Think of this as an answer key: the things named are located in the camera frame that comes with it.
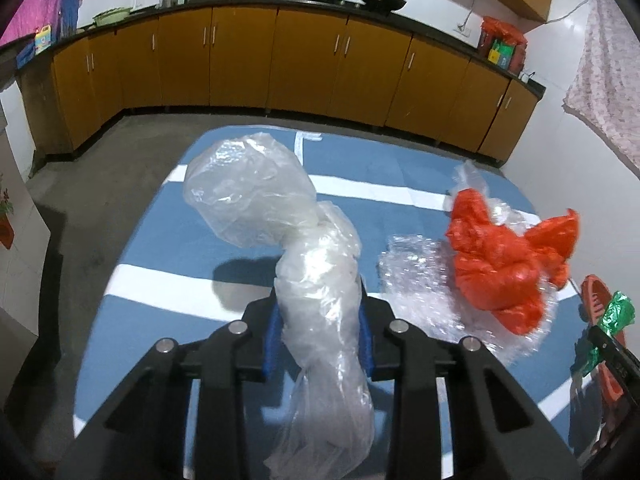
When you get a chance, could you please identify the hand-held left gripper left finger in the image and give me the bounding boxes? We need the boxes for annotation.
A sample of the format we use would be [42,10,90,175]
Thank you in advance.
[65,296,287,480]

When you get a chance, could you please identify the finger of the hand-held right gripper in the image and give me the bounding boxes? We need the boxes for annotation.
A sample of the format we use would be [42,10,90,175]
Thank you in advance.
[586,326,640,397]

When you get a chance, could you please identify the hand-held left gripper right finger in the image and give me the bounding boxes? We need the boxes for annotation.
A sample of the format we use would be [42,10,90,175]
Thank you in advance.
[356,287,572,480]

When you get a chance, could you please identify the green plastic bag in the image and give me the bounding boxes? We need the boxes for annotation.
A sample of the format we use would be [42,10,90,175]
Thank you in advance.
[570,290,637,382]

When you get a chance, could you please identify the red plastic basket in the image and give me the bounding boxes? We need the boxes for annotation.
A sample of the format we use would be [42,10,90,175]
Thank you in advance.
[579,274,632,441]

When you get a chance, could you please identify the white translucent plastic bag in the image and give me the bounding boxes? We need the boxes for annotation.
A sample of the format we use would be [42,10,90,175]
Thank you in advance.
[182,131,377,480]

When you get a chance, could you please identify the clear bubble wrap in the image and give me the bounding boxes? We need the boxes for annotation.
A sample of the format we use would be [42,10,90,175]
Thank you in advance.
[379,160,558,367]

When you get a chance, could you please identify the orange plastic bag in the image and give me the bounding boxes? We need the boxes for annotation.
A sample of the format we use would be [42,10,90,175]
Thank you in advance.
[444,187,582,336]

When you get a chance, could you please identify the blue striped tablecloth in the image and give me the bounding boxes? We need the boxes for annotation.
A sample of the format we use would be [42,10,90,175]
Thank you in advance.
[72,125,603,480]

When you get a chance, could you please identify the white flower-printed cabinet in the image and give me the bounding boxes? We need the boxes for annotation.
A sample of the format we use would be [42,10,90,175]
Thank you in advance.
[0,104,57,337]

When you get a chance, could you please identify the floral hanging cloth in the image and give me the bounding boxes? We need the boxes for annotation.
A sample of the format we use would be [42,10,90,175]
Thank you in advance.
[562,0,640,182]

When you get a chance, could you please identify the wooden base cabinets with counter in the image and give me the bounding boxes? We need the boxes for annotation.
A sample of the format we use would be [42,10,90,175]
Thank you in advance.
[16,0,547,167]

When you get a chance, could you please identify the red bag of bottles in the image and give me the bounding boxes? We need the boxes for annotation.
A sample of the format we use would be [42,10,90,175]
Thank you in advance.
[477,16,529,74]

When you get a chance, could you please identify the green basin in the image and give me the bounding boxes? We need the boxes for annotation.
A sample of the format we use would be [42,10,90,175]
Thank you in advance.
[92,7,134,27]

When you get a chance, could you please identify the yellow bottle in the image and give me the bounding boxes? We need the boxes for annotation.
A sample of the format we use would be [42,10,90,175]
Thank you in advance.
[33,23,54,55]

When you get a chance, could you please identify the pink and blue hanging cloth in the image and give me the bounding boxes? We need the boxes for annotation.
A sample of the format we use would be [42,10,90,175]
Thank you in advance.
[0,0,90,47]

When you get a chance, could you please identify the wall socket with cable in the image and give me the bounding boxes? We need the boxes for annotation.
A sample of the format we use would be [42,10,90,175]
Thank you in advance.
[456,0,490,34]

